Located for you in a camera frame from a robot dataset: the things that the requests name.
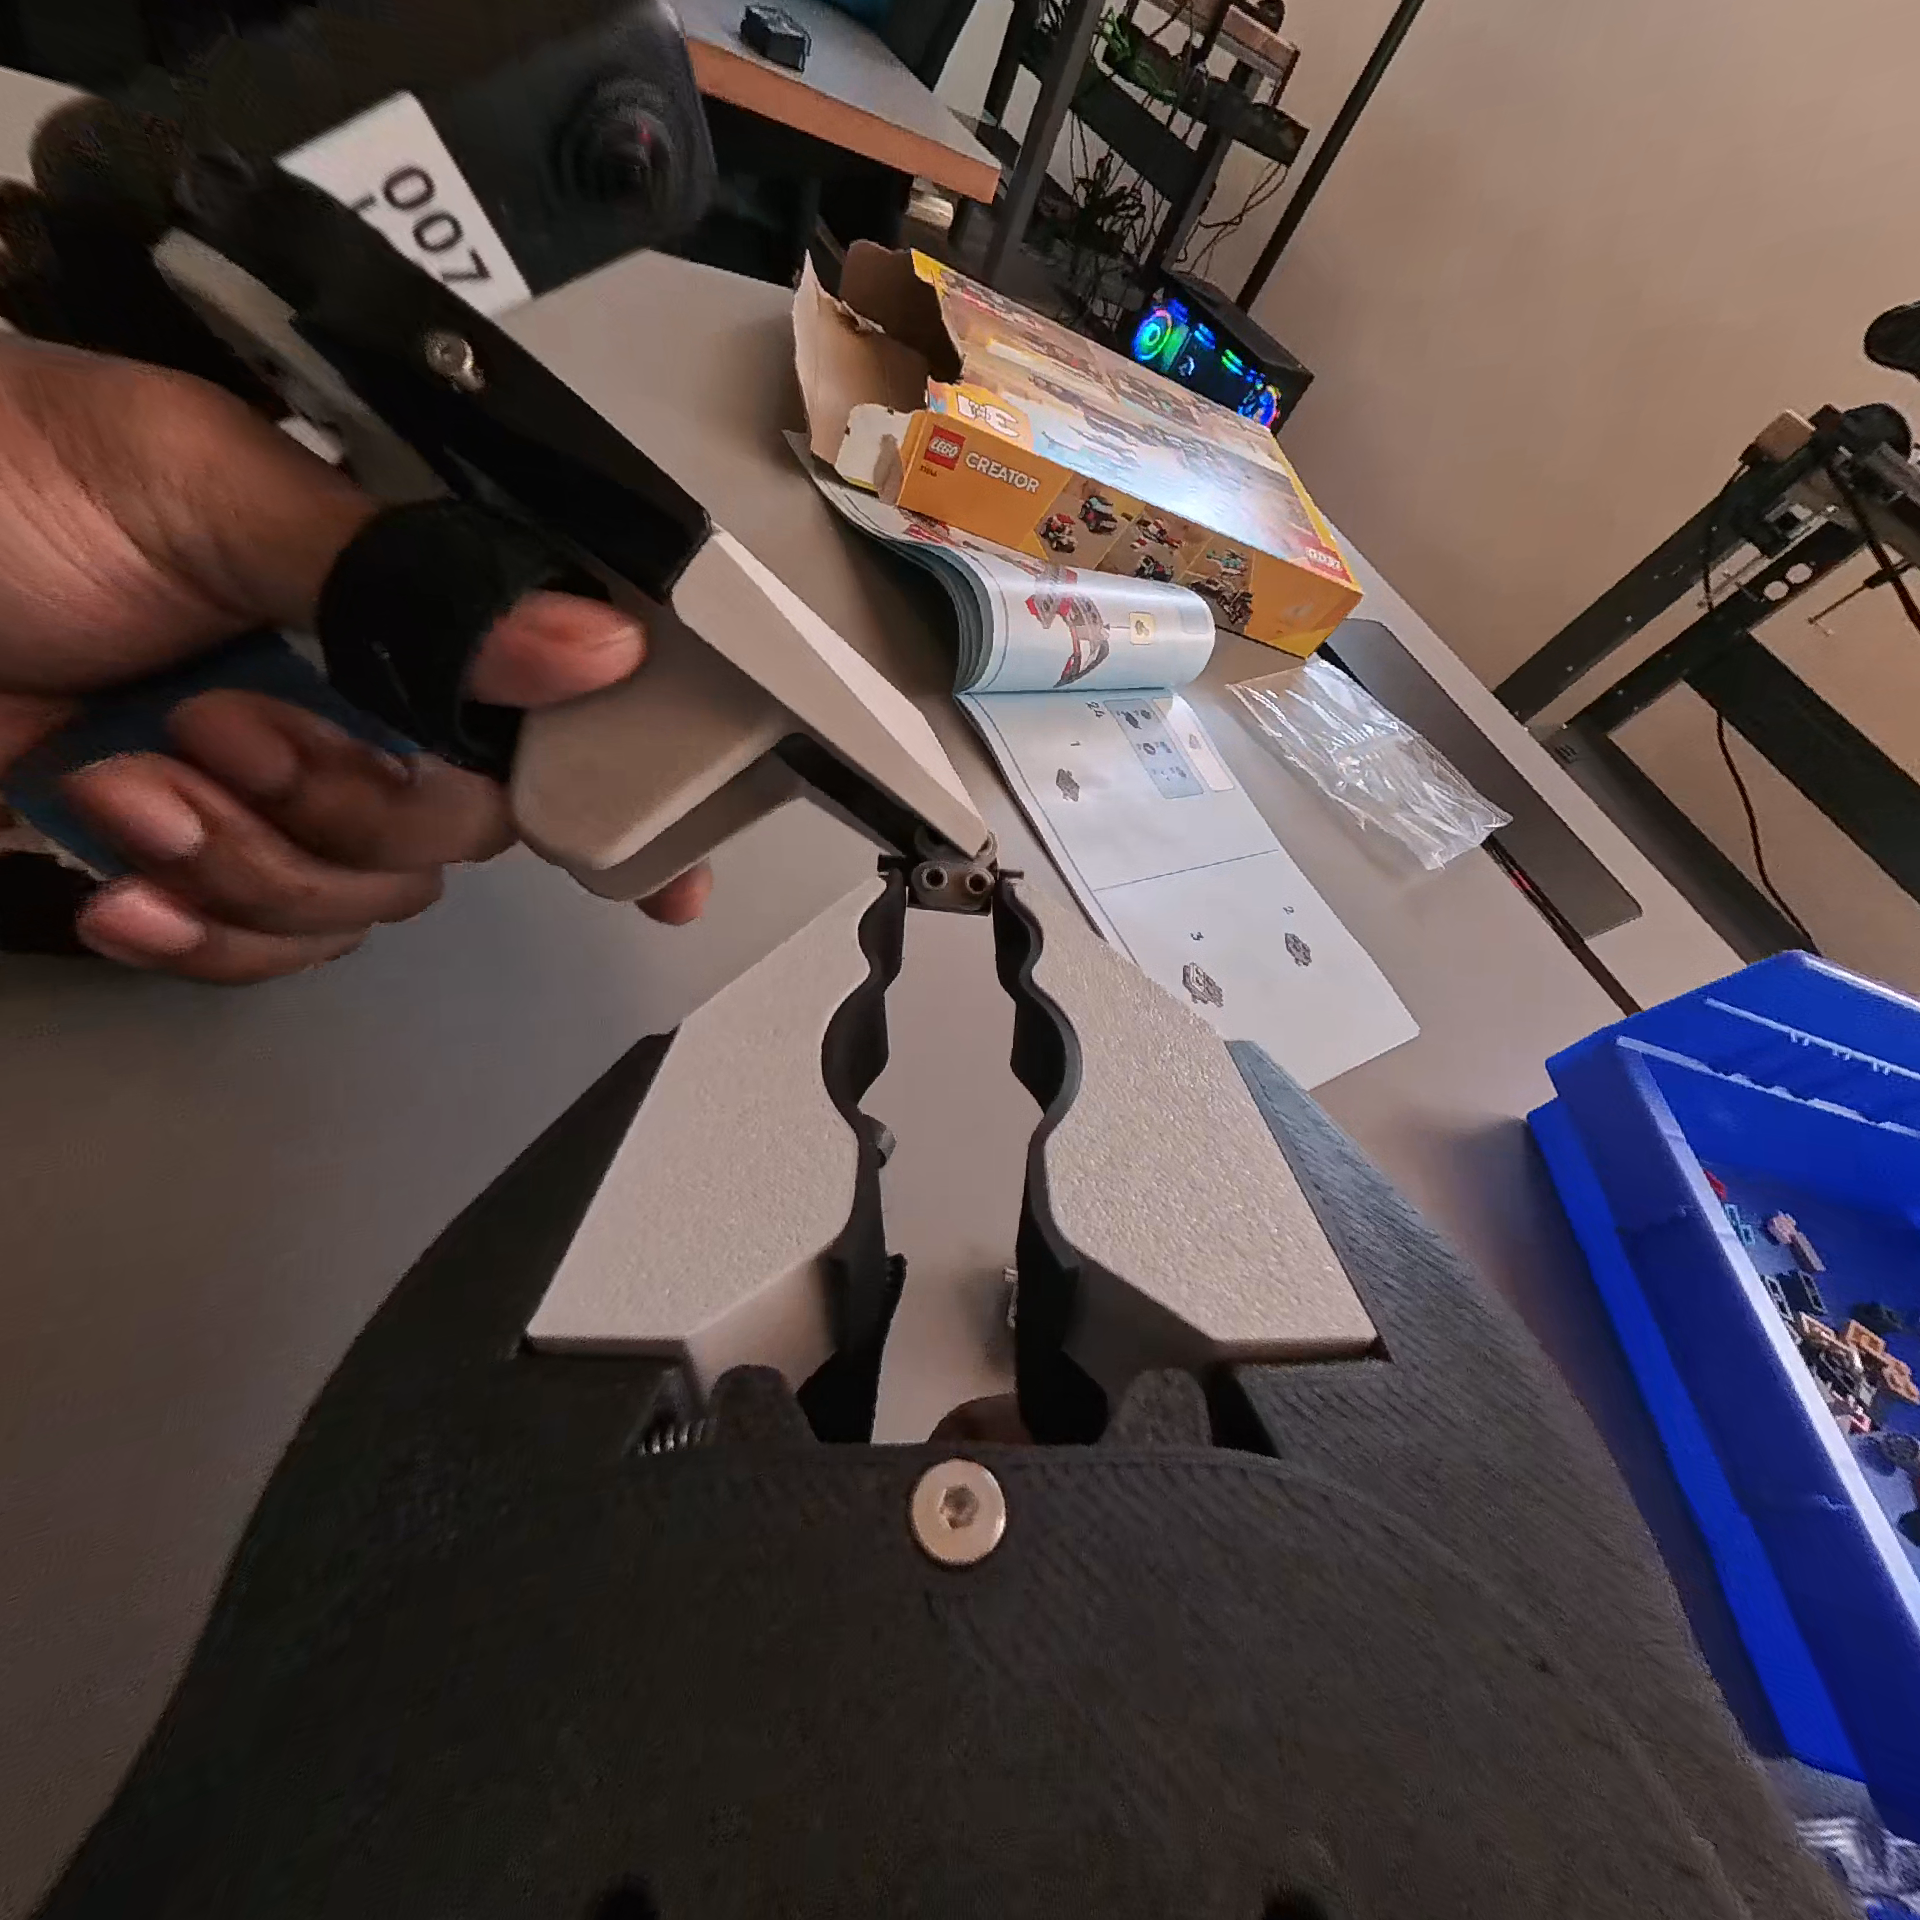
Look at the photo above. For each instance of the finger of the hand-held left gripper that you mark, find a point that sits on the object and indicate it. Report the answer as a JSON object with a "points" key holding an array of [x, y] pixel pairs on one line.
{"points": [[825, 692], [674, 796]]}

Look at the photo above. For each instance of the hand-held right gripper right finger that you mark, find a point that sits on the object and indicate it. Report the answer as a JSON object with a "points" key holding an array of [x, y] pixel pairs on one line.
{"points": [[1201, 1200]]}

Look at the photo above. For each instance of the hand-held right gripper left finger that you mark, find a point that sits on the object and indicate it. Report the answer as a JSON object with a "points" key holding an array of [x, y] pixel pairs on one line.
{"points": [[706, 1200]]}

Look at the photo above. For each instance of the small grey toy piece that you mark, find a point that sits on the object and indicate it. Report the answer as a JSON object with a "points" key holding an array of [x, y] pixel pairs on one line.
{"points": [[951, 884]]}

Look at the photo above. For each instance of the grey desk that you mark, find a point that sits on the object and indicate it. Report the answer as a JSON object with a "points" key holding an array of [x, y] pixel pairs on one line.
{"points": [[270, 1200]]}

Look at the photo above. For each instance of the wooden top office desk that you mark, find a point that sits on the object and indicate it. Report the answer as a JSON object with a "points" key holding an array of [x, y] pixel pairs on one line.
{"points": [[842, 93]]}

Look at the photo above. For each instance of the person's left hand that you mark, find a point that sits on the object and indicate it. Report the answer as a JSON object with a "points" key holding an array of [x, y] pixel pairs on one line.
{"points": [[151, 603]]}

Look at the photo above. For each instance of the white instruction booklet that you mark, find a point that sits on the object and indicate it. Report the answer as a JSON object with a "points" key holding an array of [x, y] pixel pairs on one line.
{"points": [[1171, 813]]}

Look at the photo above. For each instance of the orange toy brick cardboard box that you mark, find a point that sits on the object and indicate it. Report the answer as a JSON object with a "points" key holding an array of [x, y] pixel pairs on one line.
{"points": [[1111, 452]]}

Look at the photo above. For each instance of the clear plastic bag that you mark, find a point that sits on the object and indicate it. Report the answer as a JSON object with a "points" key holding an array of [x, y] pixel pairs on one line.
{"points": [[1365, 767]]}

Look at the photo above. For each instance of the blue plastic bin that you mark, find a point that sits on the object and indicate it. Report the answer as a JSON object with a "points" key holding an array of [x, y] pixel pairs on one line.
{"points": [[1680, 1322]]}

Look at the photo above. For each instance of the computer with coloured lights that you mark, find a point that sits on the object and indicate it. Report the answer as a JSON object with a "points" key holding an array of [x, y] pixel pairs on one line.
{"points": [[1217, 355]]}

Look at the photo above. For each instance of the pile of toy bricks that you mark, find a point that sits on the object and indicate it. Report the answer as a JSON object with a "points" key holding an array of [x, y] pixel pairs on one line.
{"points": [[1845, 1335]]}

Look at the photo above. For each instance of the black camera stand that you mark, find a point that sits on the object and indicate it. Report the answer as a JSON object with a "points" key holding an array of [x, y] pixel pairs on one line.
{"points": [[1125, 122]]}

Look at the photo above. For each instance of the black camera tripod rig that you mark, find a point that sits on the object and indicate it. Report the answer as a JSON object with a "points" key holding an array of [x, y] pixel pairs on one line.
{"points": [[1771, 603]]}

